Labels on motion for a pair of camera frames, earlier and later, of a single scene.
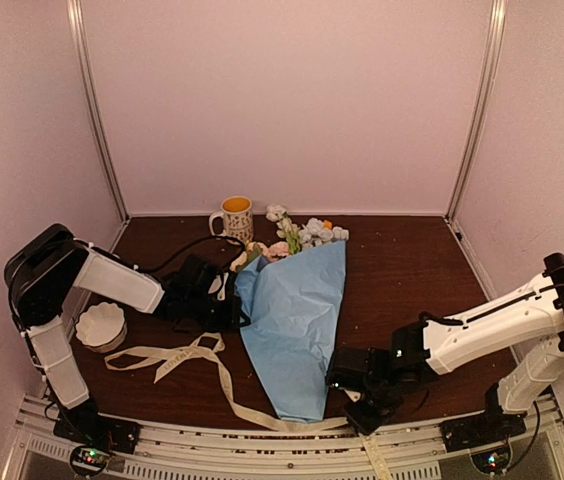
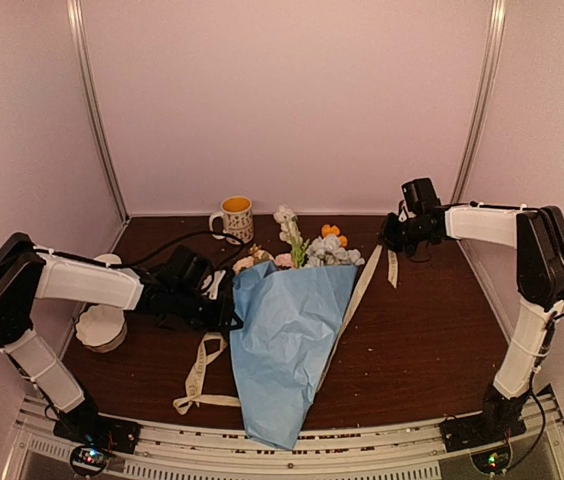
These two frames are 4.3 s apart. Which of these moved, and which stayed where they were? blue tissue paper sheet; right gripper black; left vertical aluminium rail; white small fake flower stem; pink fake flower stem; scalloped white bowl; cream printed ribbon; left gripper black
Moved: cream printed ribbon; white small fake flower stem; blue tissue paper sheet; right gripper black; pink fake flower stem
Stayed: scalloped white bowl; left gripper black; left vertical aluminium rail
